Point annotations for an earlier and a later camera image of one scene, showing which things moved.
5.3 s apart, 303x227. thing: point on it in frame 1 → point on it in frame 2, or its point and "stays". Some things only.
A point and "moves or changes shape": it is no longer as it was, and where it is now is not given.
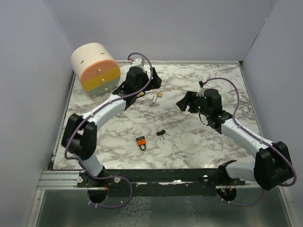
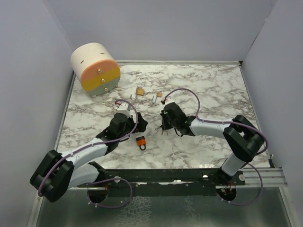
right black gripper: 189,99 → 166,126
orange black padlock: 141,141 stays
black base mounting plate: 160,182 stays
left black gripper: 155,82 → 141,124
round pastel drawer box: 95,66 stays
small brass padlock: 159,94 stays
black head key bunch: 161,133 moves or changes shape
